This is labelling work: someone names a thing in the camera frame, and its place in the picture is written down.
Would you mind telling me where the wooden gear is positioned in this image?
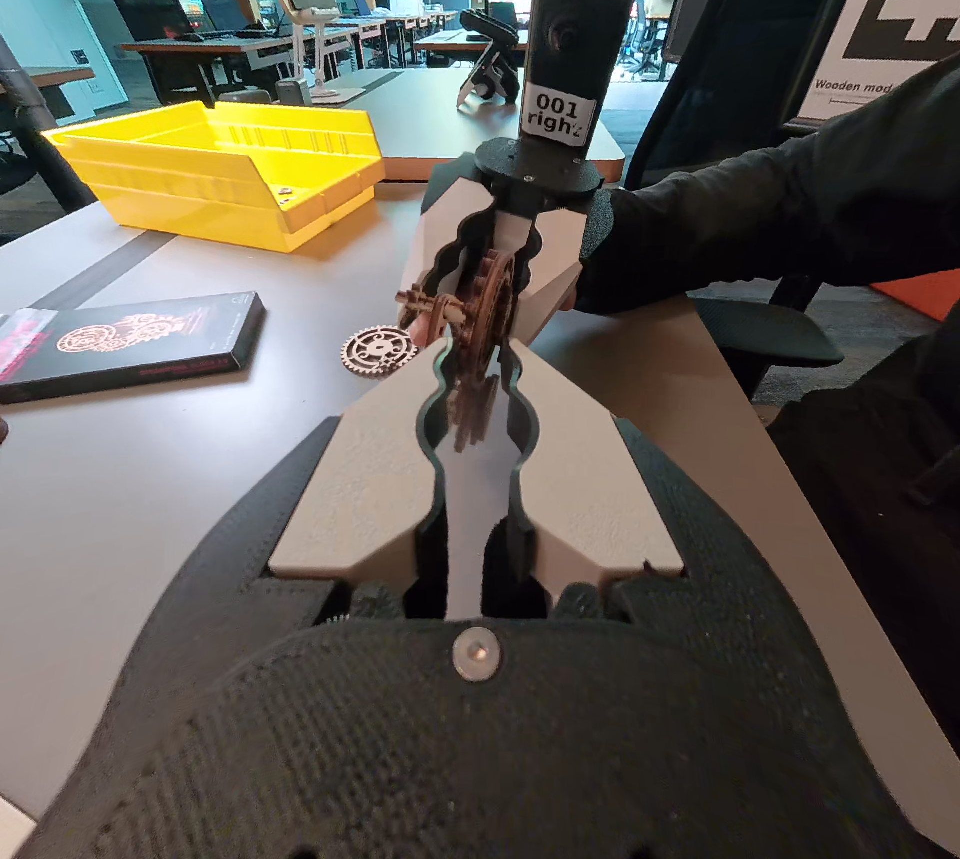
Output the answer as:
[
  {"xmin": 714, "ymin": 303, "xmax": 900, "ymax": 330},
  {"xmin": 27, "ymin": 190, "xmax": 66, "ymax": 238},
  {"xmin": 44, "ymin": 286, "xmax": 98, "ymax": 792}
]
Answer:
[{"xmin": 341, "ymin": 324, "xmax": 417, "ymax": 374}]

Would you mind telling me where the orange object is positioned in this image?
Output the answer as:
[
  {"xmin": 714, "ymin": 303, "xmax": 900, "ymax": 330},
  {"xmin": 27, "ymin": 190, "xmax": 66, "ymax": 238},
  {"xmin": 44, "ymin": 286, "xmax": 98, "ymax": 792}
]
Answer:
[{"xmin": 870, "ymin": 266, "xmax": 960, "ymax": 322}]

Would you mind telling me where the yellow plastic bin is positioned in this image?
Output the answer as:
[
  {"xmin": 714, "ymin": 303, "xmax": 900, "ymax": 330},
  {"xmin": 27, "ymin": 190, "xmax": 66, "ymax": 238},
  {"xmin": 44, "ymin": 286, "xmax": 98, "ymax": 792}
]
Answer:
[{"xmin": 41, "ymin": 100, "xmax": 387, "ymax": 254}]

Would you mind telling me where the person's right forearm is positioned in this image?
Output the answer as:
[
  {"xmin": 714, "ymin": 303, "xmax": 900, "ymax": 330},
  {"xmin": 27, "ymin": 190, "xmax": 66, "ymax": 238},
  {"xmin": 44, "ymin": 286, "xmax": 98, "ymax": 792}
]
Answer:
[{"xmin": 573, "ymin": 52, "xmax": 960, "ymax": 316}]

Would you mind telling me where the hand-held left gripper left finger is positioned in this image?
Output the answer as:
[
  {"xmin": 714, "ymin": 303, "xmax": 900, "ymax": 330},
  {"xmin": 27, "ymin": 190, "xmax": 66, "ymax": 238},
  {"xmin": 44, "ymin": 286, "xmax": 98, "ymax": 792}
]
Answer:
[{"xmin": 268, "ymin": 340, "xmax": 453, "ymax": 590}]

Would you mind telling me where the grey wood-edged background desk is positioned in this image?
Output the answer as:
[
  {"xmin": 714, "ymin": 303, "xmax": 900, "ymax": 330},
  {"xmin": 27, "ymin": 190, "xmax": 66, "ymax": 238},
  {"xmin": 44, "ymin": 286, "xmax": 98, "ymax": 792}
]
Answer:
[{"xmin": 296, "ymin": 67, "xmax": 627, "ymax": 185}]

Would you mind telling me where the wooden gear clock assembly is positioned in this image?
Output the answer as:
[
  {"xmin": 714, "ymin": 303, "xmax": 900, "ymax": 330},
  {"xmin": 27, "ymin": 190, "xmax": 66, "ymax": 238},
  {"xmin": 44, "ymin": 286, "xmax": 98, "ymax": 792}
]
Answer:
[{"xmin": 395, "ymin": 247, "xmax": 519, "ymax": 455}]

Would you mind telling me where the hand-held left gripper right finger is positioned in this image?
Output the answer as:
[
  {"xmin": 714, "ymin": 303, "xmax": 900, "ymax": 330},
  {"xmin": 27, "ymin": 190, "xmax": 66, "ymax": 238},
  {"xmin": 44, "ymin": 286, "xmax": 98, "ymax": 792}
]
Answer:
[{"xmin": 498, "ymin": 340, "xmax": 687, "ymax": 613}]

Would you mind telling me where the black puzzle box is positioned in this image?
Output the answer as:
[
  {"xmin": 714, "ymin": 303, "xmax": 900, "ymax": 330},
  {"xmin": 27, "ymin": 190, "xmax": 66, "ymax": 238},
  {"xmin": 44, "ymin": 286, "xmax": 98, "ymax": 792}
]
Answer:
[{"xmin": 0, "ymin": 291, "xmax": 267, "ymax": 406}]

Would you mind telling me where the white printed tag sign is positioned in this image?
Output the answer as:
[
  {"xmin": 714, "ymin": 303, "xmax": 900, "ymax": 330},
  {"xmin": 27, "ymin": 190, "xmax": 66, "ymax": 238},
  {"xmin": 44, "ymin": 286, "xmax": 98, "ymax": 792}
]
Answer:
[{"xmin": 780, "ymin": 0, "xmax": 960, "ymax": 133}]

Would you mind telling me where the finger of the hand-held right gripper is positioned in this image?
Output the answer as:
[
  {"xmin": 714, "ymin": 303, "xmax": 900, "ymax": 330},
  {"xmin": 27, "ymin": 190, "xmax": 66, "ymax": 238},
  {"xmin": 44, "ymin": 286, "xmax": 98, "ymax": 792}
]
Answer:
[
  {"xmin": 513, "ymin": 206, "xmax": 591, "ymax": 344},
  {"xmin": 401, "ymin": 178, "xmax": 500, "ymax": 350}
]

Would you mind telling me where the large punched wooden part sheet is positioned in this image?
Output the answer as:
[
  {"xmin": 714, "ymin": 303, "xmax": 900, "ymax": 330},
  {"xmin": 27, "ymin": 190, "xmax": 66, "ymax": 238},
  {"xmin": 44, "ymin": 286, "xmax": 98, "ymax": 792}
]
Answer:
[{"xmin": 0, "ymin": 795, "xmax": 39, "ymax": 859}]

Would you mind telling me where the black office chair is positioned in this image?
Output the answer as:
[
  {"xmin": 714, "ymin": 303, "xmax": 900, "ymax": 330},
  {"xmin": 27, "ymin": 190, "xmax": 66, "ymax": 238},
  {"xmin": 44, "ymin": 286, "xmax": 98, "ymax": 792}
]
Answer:
[{"xmin": 622, "ymin": 0, "xmax": 856, "ymax": 193}]

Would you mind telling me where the black white stand device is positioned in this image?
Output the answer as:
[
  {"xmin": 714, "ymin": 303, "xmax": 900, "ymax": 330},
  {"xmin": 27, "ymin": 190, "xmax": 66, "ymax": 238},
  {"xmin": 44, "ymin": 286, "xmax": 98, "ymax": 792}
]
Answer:
[{"xmin": 456, "ymin": 10, "xmax": 526, "ymax": 114}]

